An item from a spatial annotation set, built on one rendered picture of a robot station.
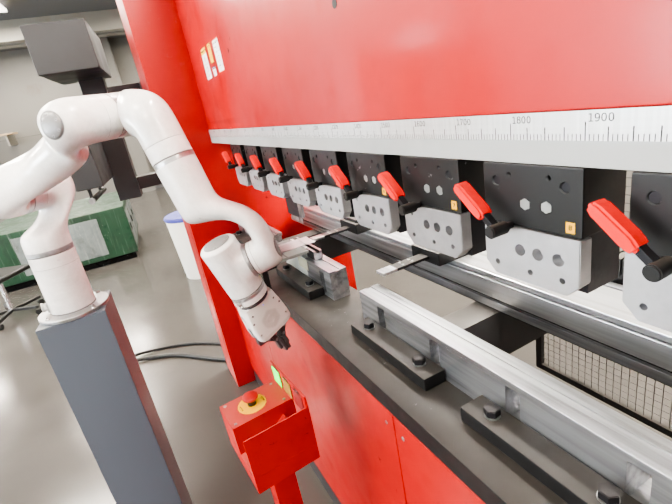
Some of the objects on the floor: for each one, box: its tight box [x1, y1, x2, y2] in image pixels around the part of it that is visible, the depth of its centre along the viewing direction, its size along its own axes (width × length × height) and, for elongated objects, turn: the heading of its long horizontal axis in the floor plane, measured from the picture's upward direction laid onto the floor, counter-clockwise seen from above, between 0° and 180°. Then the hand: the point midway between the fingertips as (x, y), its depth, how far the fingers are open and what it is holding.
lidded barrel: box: [163, 211, 201, 279], centre depth 435 cm, size 52×52×63 cm
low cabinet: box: [0, 191, 138, 293], centre depth 573 cm, size 165×154×65 cm
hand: (282, 341), depth 110 cm, fingers closed
